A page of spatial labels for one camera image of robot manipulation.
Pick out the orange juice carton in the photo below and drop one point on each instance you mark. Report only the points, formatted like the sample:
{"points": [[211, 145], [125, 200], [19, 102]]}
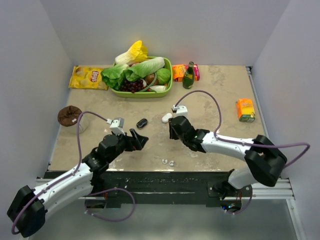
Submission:
{"points": [[245, 110]]}

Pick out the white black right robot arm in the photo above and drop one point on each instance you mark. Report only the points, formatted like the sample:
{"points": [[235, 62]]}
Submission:
{"points": [[264, 161]]}

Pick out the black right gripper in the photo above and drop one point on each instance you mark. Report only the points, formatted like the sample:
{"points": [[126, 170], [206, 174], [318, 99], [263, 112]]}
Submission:
{"points": [[172, 135]]}

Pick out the orange pink snack box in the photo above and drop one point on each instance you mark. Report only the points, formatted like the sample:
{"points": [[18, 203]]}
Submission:
{"points": [[178, 72]]}

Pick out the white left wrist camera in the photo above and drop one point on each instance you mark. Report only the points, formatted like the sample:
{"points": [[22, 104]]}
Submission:
{"points": [[116, 126]]}

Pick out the round green cabbage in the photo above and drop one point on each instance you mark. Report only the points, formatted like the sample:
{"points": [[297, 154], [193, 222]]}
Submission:
{"points": [[163, 76]]}

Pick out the brown topped beige cup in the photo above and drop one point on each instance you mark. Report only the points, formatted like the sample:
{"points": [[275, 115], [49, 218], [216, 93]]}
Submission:
{"points": [[68, 118]]}

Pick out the pale romaine lettuce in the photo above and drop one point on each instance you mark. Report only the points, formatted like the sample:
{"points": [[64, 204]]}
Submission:
{"points": [[144, 69]]}

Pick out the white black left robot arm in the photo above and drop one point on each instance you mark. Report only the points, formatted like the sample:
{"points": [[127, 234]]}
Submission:
{"points": [[31, 206]]}

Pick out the white earbud charging case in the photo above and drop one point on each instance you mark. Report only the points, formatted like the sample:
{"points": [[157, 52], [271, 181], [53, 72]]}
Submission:
{"points": [[166, 117]]}

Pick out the green plastic basket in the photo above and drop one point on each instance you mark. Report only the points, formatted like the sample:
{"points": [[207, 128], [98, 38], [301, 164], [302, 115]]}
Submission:
{"points": [[151, 93]]}

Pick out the green glass bottle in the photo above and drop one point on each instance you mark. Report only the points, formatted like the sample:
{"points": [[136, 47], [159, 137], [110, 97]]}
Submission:
{"points": [[189, 76]]}

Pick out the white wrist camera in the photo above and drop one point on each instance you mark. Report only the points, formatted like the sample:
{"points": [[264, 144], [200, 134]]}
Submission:
{"points": [[179, 110], [116, 126]]}

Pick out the dark red grapes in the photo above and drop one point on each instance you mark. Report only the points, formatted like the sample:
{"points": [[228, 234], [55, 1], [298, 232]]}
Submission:
{"points": [[133, 86]]}

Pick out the brown onion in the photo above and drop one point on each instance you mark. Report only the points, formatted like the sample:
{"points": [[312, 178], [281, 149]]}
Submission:
{"points": [[150, 78]]}

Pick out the yellow napa cabbage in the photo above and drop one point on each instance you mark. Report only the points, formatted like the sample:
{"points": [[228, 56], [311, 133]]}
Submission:
{"points": [[135, 54]]}

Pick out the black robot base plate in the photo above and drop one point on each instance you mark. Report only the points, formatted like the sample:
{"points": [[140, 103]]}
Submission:
{"points": [[116, 188]]}

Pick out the green lettuce leaf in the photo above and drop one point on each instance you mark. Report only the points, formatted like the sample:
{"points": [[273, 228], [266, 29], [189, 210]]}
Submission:
{"points": [[114, 76]]}

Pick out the black earbud charging case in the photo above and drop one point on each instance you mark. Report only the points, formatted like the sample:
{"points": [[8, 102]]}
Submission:
{"points": [[142, 123]]}

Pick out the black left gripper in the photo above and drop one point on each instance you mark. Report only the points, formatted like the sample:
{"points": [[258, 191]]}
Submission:
{"points": [[136, 142]]}

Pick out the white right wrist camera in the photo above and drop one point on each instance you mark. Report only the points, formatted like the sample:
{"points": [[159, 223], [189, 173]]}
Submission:
{"points": [[179, 110]]}

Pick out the yellow Lays chips bag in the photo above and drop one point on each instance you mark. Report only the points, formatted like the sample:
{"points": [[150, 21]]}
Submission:
{"points": [[85, 77]]}

